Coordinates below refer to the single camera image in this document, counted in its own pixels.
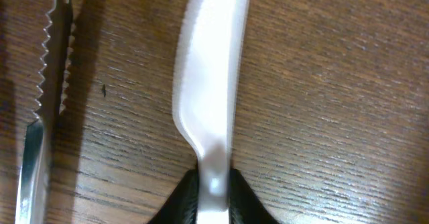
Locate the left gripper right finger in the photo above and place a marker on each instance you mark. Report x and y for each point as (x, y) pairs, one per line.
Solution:
(245, 207)

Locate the metal serrated tongs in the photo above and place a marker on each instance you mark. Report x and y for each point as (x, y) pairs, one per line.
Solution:
(34, 177)

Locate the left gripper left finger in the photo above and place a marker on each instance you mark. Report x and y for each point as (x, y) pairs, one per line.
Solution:
(181, 205)

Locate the pink plastic knife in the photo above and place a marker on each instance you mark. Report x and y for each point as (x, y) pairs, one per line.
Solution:
(206, 74)

